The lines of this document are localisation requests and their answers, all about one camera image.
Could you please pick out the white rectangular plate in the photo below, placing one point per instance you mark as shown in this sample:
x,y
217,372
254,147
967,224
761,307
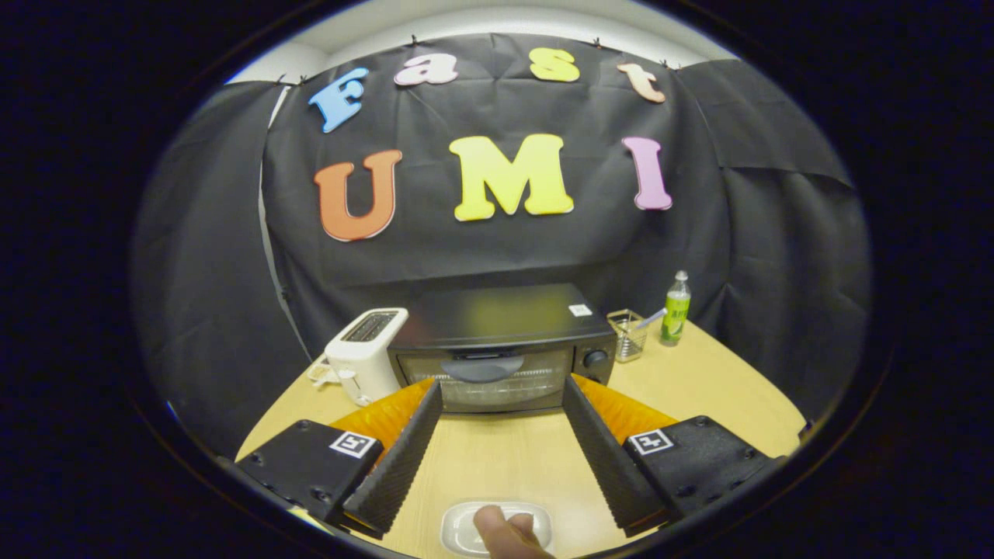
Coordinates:
x,y
460,532

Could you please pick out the black toaster oven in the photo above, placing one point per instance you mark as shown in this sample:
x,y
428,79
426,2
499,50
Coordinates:
x,y
497,318

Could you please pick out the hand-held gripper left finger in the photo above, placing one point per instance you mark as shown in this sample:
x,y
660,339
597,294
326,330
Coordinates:
x,y
400,466

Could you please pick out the green drink bottle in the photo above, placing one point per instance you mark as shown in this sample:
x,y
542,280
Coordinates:
x,y
675,314

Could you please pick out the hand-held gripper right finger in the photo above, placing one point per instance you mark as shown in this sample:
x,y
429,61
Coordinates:
x,y
606,462

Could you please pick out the white slot toaster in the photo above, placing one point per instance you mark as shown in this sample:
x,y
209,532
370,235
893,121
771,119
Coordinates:
x,y
361,361

